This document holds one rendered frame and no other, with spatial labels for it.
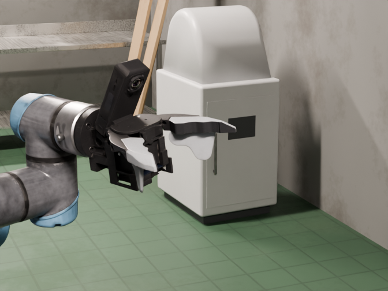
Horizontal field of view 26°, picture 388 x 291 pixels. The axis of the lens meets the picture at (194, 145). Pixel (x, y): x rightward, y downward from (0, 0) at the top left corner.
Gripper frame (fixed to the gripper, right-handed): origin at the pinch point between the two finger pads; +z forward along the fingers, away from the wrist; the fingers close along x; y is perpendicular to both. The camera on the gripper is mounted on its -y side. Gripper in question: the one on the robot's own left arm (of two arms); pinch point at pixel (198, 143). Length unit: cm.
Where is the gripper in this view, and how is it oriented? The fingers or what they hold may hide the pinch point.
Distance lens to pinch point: 104.3
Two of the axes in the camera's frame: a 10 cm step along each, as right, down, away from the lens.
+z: 7.4, 1.8, -6.4
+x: -6.6, 3.3, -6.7
